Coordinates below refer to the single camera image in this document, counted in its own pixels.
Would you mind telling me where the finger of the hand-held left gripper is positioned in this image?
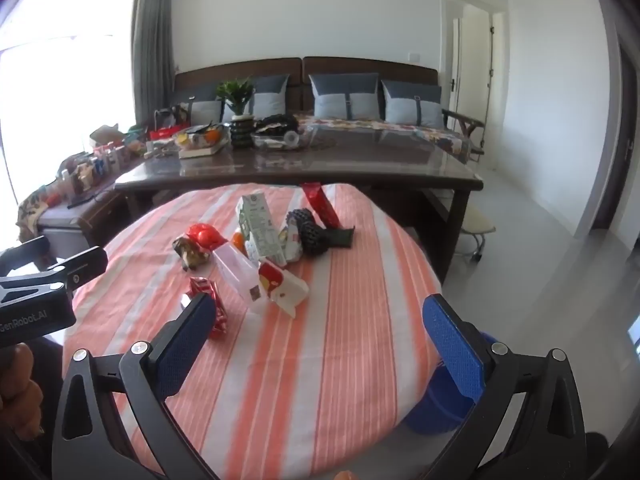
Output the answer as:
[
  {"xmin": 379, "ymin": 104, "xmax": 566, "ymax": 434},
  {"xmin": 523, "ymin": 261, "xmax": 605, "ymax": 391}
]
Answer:
[
  {"xmin": 0, "ymin": 236, "xmax": 51, "ymax": 277},
  {"xmin": 47, "ymin": 246, "xmax": 108, "ymax": 293}
]

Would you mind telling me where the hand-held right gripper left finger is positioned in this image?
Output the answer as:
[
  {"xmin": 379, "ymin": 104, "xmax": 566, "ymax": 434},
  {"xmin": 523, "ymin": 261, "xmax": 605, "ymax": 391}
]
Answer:
[{"xmin": 52, "ymin": 292, "xmax": 221, "ymax": 480}]

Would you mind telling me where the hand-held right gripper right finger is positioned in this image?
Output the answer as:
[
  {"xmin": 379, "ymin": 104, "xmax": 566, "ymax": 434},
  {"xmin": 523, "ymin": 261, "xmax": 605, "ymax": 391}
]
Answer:
[{"xmin": 422, "ymin": 294, "xmax": 588, "ymax": 480}]

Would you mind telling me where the blue plastic basket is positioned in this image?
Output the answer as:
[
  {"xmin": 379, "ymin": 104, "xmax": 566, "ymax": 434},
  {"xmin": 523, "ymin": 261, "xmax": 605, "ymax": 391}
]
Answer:
[{"xmin": 405, "ymin": 364, "xmax": 482, "ymax": 436}]

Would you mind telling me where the red plastic bag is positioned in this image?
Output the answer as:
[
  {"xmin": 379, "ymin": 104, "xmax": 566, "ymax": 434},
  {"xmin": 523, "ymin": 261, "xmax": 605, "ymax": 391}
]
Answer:
[{"xmin": 186, "ymin": 223, "xmax": 224, "ymax": 250}]

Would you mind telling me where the white green milk carton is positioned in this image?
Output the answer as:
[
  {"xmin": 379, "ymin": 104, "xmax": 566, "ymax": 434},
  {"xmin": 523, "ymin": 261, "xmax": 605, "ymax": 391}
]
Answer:
[{"xmin": 235, "ymin": 195, "xmax": 288, "ymax": 267}]

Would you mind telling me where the dark green packet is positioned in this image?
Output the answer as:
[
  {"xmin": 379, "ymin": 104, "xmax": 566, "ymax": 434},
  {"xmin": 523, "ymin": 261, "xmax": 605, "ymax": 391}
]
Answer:
[{"xmin": 324, "ymin": 225, "xmax": 357, "ymax": 251}]

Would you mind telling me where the red snack packet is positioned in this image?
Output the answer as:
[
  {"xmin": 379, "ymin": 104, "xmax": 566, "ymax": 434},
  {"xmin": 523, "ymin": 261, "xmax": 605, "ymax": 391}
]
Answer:
[{"xmin": 301, "ymin": 182, "xmax": 343, "ymax": 229}]

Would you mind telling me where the person's left hand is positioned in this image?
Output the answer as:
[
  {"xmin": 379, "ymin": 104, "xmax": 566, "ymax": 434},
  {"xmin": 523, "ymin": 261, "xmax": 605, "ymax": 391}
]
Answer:
[{"xmin": 0, "ymin": 344, "xmax": 45, "ymax": 441}]

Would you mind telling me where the low wooden cabinet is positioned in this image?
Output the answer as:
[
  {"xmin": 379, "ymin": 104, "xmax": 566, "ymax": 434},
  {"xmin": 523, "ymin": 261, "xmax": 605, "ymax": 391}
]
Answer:
[{"xmin": 36, "ymin": 180, "xmax": 132, "ymax": 262}]

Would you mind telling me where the floral cloth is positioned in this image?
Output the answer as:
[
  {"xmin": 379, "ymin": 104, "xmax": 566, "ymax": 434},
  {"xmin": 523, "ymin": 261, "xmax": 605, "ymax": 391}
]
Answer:
[{"xmin": 15, "ymin": 184, "xmax": 72, "ymax": 242}]

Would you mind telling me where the red shiny wrapper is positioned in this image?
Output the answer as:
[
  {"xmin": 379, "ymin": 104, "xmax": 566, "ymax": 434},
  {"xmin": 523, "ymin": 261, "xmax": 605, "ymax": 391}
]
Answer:
[{"xmin": 181, "ymin": 277, "xmax": 231, "ymax": 339}]

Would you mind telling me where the brown crumpled wrapper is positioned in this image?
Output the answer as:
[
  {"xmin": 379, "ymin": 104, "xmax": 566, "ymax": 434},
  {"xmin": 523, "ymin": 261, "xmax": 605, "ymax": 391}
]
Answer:
[{"xmin": 172, "ymin": 236, "xmax": 212, "ymax": 272}]

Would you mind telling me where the clear plastic container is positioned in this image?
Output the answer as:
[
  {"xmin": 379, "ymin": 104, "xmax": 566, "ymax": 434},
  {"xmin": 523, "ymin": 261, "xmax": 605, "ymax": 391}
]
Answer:
[{"xmin": 212, "ymin": 242, "xmax": 266, "ymax": 307}]

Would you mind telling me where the group of small bottles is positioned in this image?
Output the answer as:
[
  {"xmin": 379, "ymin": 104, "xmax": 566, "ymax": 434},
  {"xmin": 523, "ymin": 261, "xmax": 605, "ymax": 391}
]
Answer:
[{"xmin": 59, "ymin": 141, "xmax": 132, "ymax": 197}]

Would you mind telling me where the white red paper box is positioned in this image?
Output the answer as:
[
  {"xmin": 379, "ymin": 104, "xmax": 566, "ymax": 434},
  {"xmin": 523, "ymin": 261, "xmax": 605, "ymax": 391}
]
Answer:
[{"xmin": 257, "ymin": 259, "xmax": 311, "ymax": 319}]

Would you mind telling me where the white wheeled stool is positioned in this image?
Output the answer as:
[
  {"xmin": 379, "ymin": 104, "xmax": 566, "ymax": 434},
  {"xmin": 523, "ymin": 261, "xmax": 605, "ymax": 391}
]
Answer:
[{"xmin": 459, "ymin": 207, "xmax": 497, "ymax": 264}]

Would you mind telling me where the orange striped tablecloth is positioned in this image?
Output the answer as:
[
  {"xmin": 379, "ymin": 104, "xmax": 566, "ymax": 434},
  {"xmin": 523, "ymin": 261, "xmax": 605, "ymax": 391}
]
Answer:
[{"xmin": 62, "ymin": 182, "xmax": 446, "ymax": 478}]

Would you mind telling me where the white crumpled wrapper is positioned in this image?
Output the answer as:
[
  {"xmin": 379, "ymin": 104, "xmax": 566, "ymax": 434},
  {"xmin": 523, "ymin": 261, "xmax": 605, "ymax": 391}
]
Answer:
[{"xmin": 279, "ymin": 222, "xmax": 304, "ymax": 264}]

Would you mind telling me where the white book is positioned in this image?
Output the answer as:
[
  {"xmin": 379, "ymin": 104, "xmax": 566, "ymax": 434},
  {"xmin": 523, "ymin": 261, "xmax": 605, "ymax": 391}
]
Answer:
[{"xmin": 178, "ymin": 142, "xmax": 229, "ymax": 160}]

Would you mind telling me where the black toy tire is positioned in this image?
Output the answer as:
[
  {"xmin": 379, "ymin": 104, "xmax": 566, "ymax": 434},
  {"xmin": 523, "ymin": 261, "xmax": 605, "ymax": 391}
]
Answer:
[{"xmin": 291, "ymin": 208, "xmax": 329, "ymax": 259}]

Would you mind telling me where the black handbag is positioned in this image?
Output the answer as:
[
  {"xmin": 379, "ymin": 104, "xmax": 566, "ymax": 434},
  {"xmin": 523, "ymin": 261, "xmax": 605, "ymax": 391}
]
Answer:
[{"xmin": 152, "ymin": 105, "xmax": 192, "ymax": 131}]

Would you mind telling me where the glass fruit bowl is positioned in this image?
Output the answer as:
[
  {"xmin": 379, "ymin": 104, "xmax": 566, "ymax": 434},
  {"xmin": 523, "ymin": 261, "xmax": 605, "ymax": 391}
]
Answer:
[{"xmin": 174, "ymin": 122, "xmax": 227, "ymax": 153}]

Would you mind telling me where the grey and blue pillow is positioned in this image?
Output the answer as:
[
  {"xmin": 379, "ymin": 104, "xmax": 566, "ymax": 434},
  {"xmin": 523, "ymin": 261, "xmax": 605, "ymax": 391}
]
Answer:
[
  {"xmin": 189, "ymin": 99, "xmax": 224, "ymax": 125},
  {"xmin": 381, "ymin": 80, "xmax": 446, "ymax": 128},
  {"xmin": 222, "ymin": 74, "xmax": 292, "ymax": 122},
  {"xmin": 307, "ymin": 73, "xmax": 382, "ymax": 121}
]

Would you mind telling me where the dark wooden table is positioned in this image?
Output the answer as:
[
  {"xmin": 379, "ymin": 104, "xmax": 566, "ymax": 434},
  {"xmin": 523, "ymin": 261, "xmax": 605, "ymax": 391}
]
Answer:
[{"xmin": 114, "ymin": 130, "xmax": 485, "ymax": 286}]

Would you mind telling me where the black ribbed vase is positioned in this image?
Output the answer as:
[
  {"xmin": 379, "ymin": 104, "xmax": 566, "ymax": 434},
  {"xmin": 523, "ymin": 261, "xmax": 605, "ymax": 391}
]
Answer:
[{"xmin": 229, "ymin": 114, "xmax": 257, "ymax": 149}]

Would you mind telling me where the wooden armchair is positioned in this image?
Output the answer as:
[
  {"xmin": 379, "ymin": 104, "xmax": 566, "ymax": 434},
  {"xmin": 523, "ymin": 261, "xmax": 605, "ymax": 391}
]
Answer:
[{"xmin": 442, "ymin": 108, "xmax": 487, "ymax": 157}]

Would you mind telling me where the floral sofa cover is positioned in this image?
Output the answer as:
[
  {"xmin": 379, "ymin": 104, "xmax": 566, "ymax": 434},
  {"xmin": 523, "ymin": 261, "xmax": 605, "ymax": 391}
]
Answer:
[{"xmin": 294, "ymin": 112, "xmax": 472, "ymax": 162}]

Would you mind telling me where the clear plastic tray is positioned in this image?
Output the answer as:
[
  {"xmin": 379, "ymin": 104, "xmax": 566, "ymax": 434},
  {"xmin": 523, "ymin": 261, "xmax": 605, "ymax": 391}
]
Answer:
[{"xmin": 250, "ymin": 127, "xmax": 315, "ymax": 154}]

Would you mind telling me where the green plant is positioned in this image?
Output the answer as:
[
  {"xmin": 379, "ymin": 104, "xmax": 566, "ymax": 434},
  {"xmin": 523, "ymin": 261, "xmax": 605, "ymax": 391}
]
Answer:
[{"xmin": 215, "ymin": 77, "xmax": 254, "ymax": 116}]

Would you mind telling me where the grey curtain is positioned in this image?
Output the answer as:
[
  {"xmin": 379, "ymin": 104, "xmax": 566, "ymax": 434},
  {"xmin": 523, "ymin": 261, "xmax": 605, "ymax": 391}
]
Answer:
[{"xmin": 131, "ymin": 0, "xmax": 174, "ymax": 132}]

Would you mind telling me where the dark bundle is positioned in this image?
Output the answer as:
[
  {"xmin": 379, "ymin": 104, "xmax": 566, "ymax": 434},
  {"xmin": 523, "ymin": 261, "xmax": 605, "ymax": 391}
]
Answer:
[{"xmin": 255, "ymin": 114, "xmax": 301, "ymax": 136}]

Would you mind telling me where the white door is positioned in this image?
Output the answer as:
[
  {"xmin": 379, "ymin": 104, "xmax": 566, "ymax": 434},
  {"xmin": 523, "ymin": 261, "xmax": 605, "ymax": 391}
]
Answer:
[{"xmin": 446, "ymin": 2, "xmax": 494, "ymax": 117}]

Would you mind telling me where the brown wooden sofa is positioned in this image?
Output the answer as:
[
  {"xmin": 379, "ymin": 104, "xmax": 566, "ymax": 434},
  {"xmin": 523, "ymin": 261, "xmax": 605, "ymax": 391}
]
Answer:
[{"xmin": 172, "ymin": 56, "xmax": 473, "ymax": 161}]

